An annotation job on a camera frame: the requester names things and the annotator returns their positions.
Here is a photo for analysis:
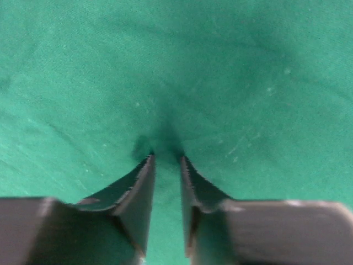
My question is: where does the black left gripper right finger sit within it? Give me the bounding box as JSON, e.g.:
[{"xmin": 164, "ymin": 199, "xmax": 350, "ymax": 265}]
[{"xmin": 180, "ymin": 155, "xmax": 231, "ymax": 258}]

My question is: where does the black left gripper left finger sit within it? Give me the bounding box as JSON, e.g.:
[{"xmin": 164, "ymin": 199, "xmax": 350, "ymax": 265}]
[{"xmin": 77, "ymin": 154, "xmax": 156, "ymax": 258}]

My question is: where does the green surgical drape cloth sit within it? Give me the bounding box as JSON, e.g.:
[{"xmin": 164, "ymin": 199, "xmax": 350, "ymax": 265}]
[{"xmin": 1, "ymin": 1, "xmax": 352, "ymax": 264}]

